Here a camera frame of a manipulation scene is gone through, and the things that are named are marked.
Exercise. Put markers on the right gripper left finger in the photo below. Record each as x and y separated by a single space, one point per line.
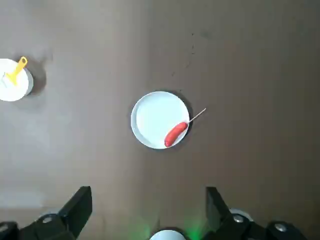
62 222

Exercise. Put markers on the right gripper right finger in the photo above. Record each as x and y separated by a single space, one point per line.
225 225

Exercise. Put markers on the yellow oil brush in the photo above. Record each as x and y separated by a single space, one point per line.
15 73

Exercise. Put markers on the white round bowl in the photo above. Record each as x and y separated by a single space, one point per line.
17 91

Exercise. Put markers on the red sausage on skewer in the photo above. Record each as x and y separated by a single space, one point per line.
175 133

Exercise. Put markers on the white round plate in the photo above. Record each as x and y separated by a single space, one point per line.
155 117

